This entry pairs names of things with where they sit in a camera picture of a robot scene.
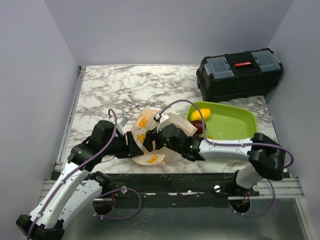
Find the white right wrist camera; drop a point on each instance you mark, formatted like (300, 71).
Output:
(162, 119)

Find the yellow fake mango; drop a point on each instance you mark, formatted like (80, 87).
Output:
(198, 115)

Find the dark red fake apple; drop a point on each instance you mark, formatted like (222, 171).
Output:
(199, 126)

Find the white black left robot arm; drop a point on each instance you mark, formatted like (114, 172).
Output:
(77, 184)

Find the yellow fake starfruit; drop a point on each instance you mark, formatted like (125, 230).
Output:
(209, 136)

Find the aluminium frame rail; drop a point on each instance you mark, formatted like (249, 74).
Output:
(59, 163)

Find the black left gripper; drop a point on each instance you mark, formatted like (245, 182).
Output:
(131, 150)

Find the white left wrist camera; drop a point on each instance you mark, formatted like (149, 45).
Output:
(121, 123)

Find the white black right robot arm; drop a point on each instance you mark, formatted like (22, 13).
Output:
(265, 158)

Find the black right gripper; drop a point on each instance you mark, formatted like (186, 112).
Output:
(152, 135)

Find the green plastic tray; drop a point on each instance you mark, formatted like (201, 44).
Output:
(228, 122)

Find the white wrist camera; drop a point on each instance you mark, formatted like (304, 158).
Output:
(121, 123)
(162, 119)

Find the banana print plastic bag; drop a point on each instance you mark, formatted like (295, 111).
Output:
(144, 123)

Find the black plastic toolbox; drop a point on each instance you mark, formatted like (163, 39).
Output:
(238, 75)

